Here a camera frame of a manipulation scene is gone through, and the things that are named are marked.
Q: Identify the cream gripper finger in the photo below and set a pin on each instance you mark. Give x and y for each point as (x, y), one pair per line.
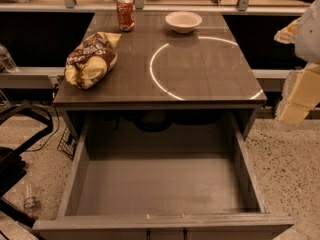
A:
(287, 35)
(300, 95)

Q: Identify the brown chip bag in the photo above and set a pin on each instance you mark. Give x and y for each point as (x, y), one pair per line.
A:
(92, 59)

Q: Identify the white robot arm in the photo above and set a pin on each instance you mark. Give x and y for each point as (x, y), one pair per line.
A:
(307, 44)

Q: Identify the open grey top drawer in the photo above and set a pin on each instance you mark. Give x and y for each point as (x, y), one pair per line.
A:
(185, 183)

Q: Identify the white paper bowl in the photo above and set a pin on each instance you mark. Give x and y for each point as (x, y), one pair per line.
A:
(183, 21)

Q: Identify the orange soda can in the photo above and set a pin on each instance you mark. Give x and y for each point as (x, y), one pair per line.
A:
(125, 15)

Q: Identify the clear plastic bottle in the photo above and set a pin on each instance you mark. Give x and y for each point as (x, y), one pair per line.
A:
(7, 61)

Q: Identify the clear bottle on floor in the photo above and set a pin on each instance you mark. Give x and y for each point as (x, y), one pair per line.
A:
(30, 199)

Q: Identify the black wire basket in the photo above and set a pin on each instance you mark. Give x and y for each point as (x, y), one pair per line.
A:
(67, 144)

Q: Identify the black chair frame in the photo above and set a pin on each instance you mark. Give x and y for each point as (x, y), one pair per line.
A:
(11, 163)

